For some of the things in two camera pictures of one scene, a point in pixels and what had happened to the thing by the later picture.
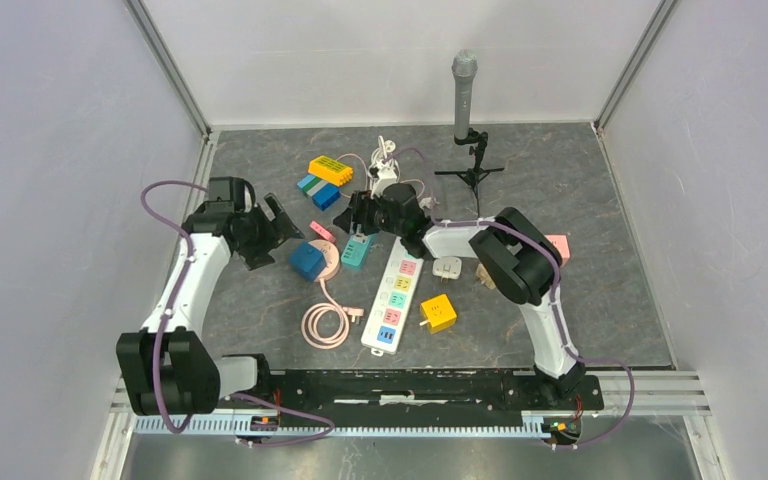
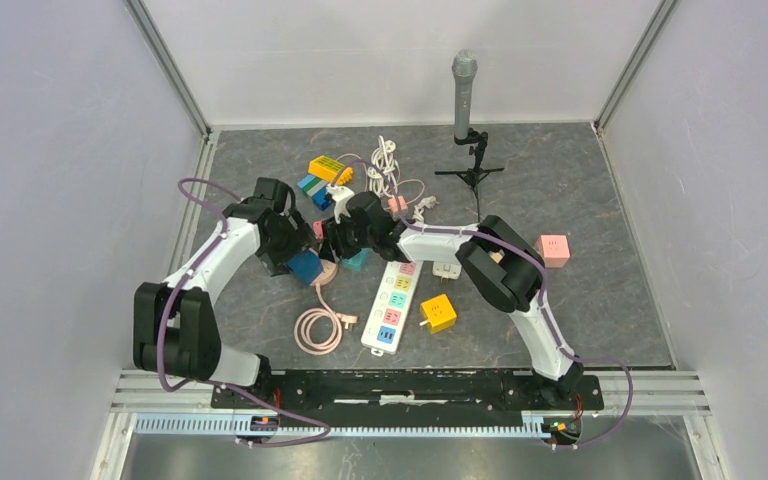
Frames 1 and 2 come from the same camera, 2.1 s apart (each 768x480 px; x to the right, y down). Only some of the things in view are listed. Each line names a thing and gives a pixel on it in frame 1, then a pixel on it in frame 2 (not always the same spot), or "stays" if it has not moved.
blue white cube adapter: x=308 y=261 stays
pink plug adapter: x=322 y=232 stays
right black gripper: x=361 y=205 to x=333 y=247
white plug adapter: x=447 y=267 stays
